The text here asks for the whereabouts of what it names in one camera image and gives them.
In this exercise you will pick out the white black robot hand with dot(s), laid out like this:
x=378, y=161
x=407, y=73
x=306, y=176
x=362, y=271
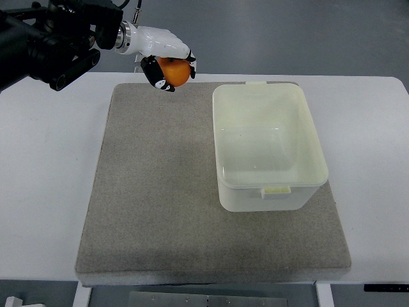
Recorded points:
x=150, y=44

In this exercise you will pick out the orange fruit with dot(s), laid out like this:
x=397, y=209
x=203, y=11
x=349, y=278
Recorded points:
x=175, y=71

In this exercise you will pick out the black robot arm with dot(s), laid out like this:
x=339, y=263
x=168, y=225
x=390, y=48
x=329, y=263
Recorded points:
x=57, y=43

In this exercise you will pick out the white plastic box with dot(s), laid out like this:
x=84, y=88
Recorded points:
x=267, y=151

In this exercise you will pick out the grey felt mat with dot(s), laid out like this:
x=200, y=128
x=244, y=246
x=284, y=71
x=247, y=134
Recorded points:
x=154, y=216

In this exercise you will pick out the white table leg left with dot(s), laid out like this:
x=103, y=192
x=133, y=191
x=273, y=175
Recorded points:
x=82, y=296

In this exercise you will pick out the white table leg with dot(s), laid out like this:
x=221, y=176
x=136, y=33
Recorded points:
x=324, y=295
x=82, y=296

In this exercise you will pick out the white object on floor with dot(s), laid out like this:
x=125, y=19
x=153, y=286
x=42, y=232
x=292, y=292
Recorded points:
x=13, y=302

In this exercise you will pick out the white table leg right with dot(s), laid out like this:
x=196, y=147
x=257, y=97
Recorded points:
x=324, y=295

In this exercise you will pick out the black table control panel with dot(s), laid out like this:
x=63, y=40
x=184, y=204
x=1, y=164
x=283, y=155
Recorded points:
x=389, y=288

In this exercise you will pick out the grey metal base plate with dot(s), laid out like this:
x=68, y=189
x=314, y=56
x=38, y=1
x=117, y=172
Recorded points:
x=175, y=299

